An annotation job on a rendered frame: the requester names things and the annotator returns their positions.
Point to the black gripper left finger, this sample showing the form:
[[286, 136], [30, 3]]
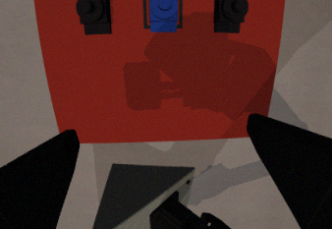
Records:
[[34, 186]]

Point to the red flat deck plate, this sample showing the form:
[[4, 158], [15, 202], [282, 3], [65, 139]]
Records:
[[114, 81]]

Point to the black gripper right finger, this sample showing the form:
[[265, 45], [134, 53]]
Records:
[[300, 164]]

